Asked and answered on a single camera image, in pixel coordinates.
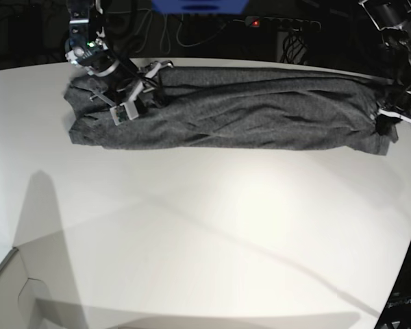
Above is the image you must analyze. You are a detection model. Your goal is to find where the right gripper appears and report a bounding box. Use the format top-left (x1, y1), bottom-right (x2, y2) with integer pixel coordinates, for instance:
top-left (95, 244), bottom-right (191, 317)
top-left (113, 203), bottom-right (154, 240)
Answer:
top-left (88, 60), bottom-right (174, 110)

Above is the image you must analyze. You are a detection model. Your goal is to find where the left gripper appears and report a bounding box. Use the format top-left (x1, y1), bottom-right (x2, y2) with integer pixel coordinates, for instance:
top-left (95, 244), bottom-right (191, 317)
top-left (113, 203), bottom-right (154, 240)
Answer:
top-left (375, 101), bottom-right (411, 136)

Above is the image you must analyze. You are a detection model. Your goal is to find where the grey long-sleeve t-shirt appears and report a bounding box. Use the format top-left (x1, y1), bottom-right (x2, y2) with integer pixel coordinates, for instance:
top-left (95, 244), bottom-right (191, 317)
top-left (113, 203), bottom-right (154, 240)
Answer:
top-left (64, 67), bottom-right (398, 156)

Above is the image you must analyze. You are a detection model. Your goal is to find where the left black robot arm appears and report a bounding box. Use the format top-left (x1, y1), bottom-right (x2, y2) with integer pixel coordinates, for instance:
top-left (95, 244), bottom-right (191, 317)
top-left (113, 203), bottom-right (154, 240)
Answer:
top-left (358, 1), bottom-right (411, 136)

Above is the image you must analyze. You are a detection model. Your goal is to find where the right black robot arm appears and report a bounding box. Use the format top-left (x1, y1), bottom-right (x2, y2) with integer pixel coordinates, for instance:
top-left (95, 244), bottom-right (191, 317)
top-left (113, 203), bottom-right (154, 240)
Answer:
top-left (64, 1), bottom-right (173, 121)

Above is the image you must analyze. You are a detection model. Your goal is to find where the blue plastic panel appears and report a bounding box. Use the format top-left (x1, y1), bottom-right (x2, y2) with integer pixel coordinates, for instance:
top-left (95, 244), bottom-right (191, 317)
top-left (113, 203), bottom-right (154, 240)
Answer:
top-left (152, 0), bottom-right (249, 14)

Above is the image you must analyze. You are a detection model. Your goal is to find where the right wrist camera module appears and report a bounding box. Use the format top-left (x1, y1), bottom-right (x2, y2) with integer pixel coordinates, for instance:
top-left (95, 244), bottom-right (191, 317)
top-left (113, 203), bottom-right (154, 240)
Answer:
top-left (110, 101), bottom-right (139, 126)

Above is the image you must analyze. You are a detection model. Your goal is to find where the white looped cable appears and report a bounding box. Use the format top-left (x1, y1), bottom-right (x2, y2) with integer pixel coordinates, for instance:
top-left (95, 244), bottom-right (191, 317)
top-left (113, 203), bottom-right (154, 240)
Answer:
top-left (129, 8), bottom-right (227, 54)

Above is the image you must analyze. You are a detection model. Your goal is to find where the black power strip red switch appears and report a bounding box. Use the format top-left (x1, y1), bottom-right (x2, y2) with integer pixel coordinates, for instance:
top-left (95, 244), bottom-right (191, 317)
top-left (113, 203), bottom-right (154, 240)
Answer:
top-left (243, 16), bottom-right (322, 32)

